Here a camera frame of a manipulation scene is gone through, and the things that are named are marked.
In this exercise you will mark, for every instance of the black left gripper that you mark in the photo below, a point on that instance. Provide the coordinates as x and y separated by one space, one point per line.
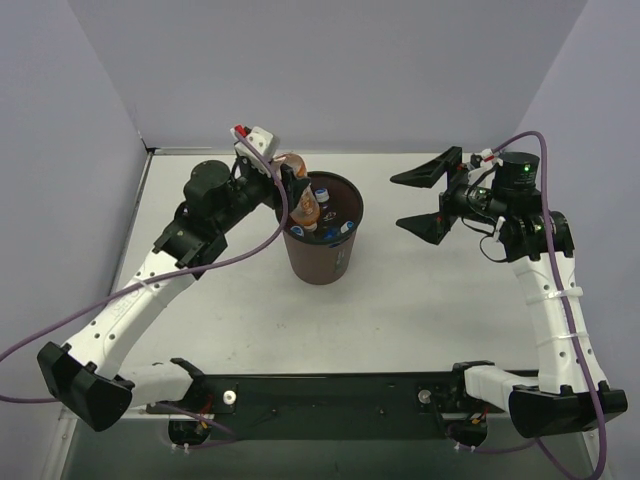
288 179

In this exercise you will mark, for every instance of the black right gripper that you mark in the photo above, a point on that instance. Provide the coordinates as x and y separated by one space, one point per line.
447 201

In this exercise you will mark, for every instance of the orange label plastic bottle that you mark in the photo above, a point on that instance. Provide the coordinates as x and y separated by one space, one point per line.
307 211

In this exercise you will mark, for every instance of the blue label clear plastic bottle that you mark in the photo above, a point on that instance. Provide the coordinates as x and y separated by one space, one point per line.
339 230

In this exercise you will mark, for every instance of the white blue label plastic bottle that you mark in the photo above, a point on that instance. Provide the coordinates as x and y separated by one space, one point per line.
298 231

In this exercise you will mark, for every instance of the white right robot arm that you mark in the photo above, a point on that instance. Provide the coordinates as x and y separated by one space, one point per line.
570 390

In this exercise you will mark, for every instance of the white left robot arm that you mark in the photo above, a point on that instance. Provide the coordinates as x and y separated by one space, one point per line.
85 372

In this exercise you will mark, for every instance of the brown plastic waste bin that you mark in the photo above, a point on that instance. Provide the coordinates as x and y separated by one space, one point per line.
324 262

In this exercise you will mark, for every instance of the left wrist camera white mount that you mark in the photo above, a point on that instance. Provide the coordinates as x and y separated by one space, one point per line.
248 140

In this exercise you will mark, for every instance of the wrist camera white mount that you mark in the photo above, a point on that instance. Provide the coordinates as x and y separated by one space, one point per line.
248 140
485 162

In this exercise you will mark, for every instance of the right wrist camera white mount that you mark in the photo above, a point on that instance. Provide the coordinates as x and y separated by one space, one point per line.
485 162

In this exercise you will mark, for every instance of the black metal base plate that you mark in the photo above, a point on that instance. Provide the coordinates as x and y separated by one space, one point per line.
355 406

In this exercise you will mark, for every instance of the aluminium table edge rail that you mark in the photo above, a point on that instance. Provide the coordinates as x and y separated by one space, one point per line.
58 451

